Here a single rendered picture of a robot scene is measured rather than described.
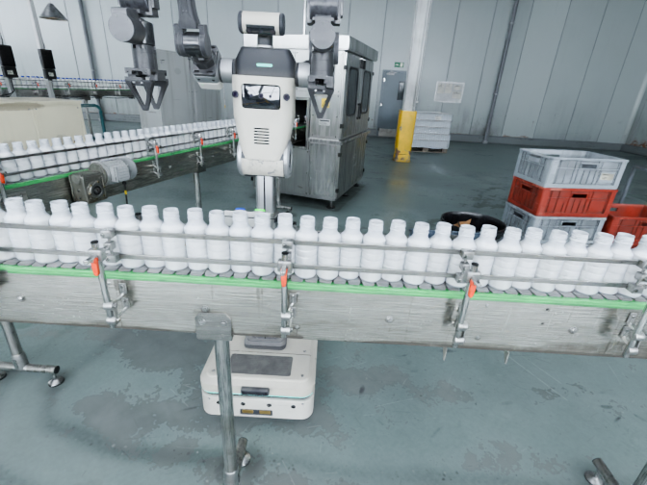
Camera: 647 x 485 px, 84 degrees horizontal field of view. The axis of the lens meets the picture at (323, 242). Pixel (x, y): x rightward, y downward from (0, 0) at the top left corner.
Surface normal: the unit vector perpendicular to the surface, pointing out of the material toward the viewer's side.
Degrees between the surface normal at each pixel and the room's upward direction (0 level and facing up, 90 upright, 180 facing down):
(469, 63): 90
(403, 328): 90
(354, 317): 90
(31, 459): 0
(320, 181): 90
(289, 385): 31
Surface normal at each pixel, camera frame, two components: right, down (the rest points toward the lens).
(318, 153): -0.33, 0.36
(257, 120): -0.02, 0.40
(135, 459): 0.05, -0.92
